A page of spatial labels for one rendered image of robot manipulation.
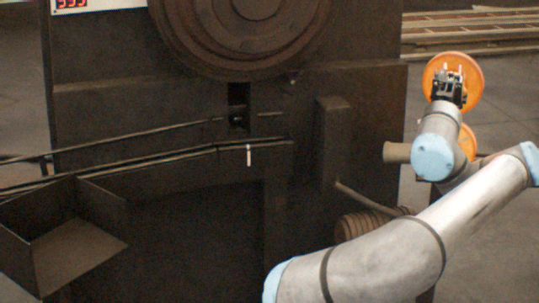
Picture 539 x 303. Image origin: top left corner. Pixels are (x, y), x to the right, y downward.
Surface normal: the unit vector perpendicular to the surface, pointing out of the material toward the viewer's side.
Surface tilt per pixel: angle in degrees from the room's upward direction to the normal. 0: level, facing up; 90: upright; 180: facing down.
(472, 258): 0
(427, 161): 102
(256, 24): 90
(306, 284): 63
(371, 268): 48
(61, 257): 5
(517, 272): 0
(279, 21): 90
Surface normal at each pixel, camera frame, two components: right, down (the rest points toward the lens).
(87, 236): -0.05, -0.89
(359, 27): 0.25, 0.39
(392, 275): 0.09, 0.02
